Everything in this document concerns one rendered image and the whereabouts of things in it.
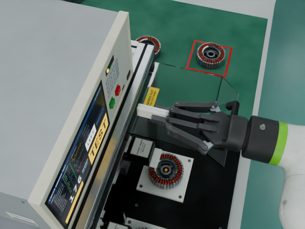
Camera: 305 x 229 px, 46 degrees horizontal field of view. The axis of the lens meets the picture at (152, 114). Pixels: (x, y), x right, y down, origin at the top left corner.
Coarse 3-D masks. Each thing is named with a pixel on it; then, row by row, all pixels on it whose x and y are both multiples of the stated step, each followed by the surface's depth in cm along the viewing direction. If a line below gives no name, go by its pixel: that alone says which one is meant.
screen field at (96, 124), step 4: (104, 108) 76; (100, 112) 74; (100, 116) 75; (96, 120) 73; (100, 120) 75; (96, 124) 73; (92, 128) 71; (96, 128) 74; (92, 132) 72; (92, 136) 72; (88, 140) 70; (88, 144) 71; (88, 148) 72
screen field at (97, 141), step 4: (104, 116) 78; (104, 120) 78; (104, 124) 79; (100, 128) 77; (104, 128) 80; (100, 132) 78; (104, 132) 81; (96, 136) 75; (100, 136) 78; (96, 140) 76; (100, 140) 79; (96, 144) 77; (92, 148) 74; (96, 148) 77; (92, 152) 75; (96, 152) 78; (92, 156) 76; (92, 160) 76
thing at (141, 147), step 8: (136, 136) 106; (136, 144) 104; (144, 144) 104; (152, 144) 104; (128, 152) 103; (136, 152) 103; (144, 152) 103; (152, 152) 106; (160, 152) 107; (128, 160) 105; (136, 160) 104; (144, 160) 103; (152, 160) 106
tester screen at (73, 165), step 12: (96, 96) 69; (96, 108) 71; (84, 120) 66; (84, 132) 67; (96, 132) 75; (84, 144) 69; (72, 156) 64; (84, 156) 71; (72, 168) 65; (84, 168) 72; (60, 180) 61; (72, 180) 67; (60, 192) 62; (60, 204) 64; (60, 216) 65
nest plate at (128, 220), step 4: (128, 220) 106; (132, 220) 107; (136, 220) 107; (128, 224) 106; (132, 224) 106; (136, 224) 106; (140, 224) 106; (144, 224) 106; (148, 224) 106; (152, 224) 106; (132, 228) 105; (144, 228) 105; (152, 228) 105; (156, 228) 105; (160, 228) 105; (164, 228) 105
